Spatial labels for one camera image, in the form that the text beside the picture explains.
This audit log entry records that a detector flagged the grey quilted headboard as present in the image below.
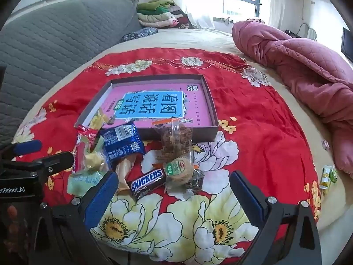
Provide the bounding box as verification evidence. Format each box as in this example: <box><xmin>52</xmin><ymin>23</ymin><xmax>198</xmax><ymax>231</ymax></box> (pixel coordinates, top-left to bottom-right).
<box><xmin>0</xmin><ymin>0</ymin><xmax>144</xmax><ymax>145</ymax></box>

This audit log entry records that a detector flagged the red snack packet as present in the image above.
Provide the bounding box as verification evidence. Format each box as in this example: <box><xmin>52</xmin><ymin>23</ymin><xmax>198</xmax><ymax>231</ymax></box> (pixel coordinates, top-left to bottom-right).
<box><xmin>72</xmin><ymin>124</ymin><xmax>98</xmax><ymax>173</ymax></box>

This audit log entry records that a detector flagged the clear bag of yellow chips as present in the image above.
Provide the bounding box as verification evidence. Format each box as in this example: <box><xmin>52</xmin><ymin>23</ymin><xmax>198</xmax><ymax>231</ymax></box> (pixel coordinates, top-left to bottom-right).
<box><xmin>82</xmin><ymin>138</ymin><xmax>111</xmax><ymax>172</ymax></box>

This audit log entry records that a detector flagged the yellow snack packet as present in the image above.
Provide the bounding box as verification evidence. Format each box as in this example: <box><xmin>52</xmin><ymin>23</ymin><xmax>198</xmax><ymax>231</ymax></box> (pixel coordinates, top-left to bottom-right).
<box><xmin>88</xmin><ymin>108</ymin><xmax>115</xmax><ymax>130</ymax></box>

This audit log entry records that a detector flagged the clear bag of brown cookies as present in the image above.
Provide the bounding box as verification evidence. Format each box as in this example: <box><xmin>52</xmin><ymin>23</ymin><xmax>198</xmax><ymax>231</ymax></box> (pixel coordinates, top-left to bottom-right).
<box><xmin>152</xmin><ymin>117</ymin><xmax>194</xmax><ymax>164</ymax></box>

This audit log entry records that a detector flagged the beige snack packet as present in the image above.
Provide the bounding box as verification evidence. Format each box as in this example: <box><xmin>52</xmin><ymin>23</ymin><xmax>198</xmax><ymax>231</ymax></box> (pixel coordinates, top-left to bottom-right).
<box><xmin>114</xmin><ymin>155</ymin><xmax>137</xmax><ymax>191</ymax></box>

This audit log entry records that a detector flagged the pink quilt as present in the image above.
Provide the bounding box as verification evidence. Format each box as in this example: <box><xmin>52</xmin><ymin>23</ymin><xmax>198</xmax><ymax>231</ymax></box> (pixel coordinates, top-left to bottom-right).
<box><xmin>232</xmin><ymin>19</ymin><xmax>353</xmax><ymax>178</ymax></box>

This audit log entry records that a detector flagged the light green snack packet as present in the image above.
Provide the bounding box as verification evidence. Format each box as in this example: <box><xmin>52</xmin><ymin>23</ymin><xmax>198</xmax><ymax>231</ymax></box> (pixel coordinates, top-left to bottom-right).
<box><xmin>68</xmin><ymin>170</ymin><xmax>111</xmax><ymax>197</ymax></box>

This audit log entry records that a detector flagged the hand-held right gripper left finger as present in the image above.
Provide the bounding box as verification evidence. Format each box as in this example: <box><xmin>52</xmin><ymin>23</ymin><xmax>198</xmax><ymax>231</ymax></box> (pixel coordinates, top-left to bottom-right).
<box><xmin>51</xmin><ymin>170</ymin><xmax>120</xmax><ymax>265</ymax></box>

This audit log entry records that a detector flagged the white curtain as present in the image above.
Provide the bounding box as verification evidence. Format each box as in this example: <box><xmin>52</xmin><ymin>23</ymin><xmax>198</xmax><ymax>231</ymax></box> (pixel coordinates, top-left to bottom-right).
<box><xmin>259</xmin><ymin>0</ymin><xmax>290</xmax><ymax>31</ymax></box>
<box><xmin>171</xmin><ymin>0</ymin><xmax>216</xmax><ymax>30</ymax></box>

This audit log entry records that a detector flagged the brown chocolate bar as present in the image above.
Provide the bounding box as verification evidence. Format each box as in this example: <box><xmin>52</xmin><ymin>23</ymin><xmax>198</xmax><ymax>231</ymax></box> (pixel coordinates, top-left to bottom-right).
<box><xmin>127</xmin><ymin>168</ymin><xmax>167</xmax><ymax>202</ymax></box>

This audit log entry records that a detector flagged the blue snack packet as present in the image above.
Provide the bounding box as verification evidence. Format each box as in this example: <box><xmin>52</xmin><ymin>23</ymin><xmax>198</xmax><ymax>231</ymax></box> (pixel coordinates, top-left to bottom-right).
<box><xmin>100</xmin><ymin>121</ymin><xmax>146</xmax><ymax>163</ymax></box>

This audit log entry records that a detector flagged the grey cardboard box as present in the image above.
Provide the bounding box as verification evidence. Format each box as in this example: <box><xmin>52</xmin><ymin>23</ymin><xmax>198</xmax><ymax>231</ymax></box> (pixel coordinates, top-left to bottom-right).
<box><xmin>74</xmin><ymin>74</ymin><xmax>219</xmax><ymax>142</ymax></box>

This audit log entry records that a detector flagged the pink book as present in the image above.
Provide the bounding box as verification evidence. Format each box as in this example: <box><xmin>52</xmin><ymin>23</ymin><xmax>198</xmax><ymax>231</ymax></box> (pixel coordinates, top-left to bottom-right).
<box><xmin>83</xmin><ymin>83</ymin><xmax>213</xmax><ymax>129</ymax></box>

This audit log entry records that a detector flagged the stack of folded clothes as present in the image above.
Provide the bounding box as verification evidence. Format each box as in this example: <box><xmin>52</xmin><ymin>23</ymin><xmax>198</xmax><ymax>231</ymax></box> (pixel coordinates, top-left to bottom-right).
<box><xmin>136</xmin><ymin>0</ymin><xmax>191</xmax><ymax>30</ymax></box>

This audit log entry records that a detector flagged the round cake with green label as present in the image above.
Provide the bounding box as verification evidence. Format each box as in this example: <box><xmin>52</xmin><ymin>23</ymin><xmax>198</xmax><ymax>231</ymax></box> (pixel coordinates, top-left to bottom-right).
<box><xmin>163</xmin><ymin>156</ymin><xmax>205</xmax><ymax>197</ymax></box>

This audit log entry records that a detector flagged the black television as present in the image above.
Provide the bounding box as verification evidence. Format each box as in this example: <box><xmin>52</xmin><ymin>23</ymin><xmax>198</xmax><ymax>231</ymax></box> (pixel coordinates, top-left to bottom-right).
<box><xmin>340</xmin><ymin>27</ymin><xmax>353</xmax><ymax>62</ymax></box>

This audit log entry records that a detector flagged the red floral blanket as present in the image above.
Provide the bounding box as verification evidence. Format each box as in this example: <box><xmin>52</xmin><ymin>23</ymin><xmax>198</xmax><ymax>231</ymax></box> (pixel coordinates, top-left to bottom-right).
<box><xmin>12</xmin><ymin>47</ymin><xmax>322</xmax><ymax>260</ymax></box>

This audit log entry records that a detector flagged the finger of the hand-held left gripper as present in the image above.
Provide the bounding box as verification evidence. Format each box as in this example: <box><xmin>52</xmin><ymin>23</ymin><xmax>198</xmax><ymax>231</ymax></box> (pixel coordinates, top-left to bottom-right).
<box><xmin>0</xmin><ymin>151</ymin><xmax>75</xmax><ymax>177</ymax></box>
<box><xmin>0</xmin><ymin>140</ymin><xmax>42</xmax><ymax>161</ymax></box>

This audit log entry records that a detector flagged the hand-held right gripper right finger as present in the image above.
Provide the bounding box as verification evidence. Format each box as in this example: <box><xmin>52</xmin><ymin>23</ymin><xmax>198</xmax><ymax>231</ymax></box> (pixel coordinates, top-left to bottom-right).
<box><xmin>229</xmin><ymin>170</ymin><xmax>323</xmax><ymax>265</ymax></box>

